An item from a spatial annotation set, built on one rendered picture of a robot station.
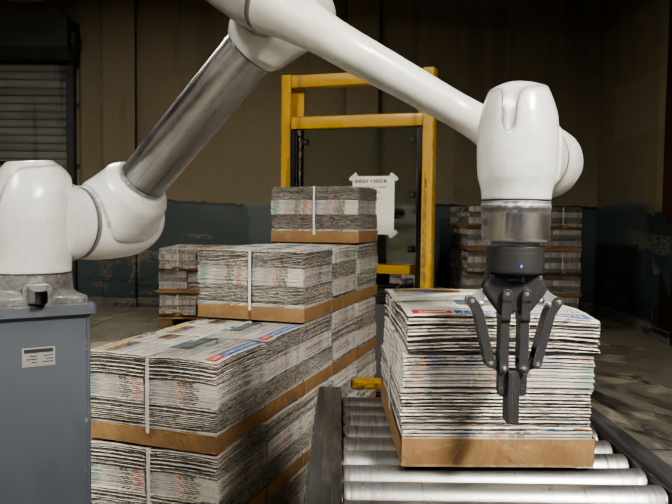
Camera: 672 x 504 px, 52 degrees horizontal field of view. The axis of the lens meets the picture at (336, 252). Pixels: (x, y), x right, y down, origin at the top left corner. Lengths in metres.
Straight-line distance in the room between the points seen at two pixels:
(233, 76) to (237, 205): 7.46
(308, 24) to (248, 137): 7.76
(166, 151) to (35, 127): 8.09
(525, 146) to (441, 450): 0.46
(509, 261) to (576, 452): 0.34
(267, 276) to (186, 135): 0.90
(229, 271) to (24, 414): 1.02
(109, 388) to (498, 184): 1.23
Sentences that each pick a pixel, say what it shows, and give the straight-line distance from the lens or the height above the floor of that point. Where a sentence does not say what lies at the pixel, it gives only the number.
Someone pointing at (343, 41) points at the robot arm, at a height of 1.43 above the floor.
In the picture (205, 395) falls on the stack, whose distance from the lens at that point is 1.71.
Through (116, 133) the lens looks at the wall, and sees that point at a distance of 9.09.
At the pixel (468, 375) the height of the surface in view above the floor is 0.94.
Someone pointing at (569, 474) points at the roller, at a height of 0.80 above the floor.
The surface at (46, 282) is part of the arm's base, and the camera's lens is 1.41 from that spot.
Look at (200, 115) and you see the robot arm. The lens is 1.38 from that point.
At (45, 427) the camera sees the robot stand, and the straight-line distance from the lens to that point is 1.45.
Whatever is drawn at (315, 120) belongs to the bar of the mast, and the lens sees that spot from 3.39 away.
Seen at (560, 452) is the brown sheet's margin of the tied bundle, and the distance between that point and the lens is 1.11.
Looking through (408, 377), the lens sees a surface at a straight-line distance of 1.04.
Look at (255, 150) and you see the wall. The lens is 8.79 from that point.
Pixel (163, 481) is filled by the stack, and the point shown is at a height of 0.52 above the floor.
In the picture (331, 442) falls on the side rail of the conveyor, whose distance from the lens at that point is 1.18.
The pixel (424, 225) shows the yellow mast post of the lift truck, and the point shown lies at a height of 1.13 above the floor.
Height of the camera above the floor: 1.17
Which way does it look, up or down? 3 degrees down
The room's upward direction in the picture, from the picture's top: 1 degrees clockwise
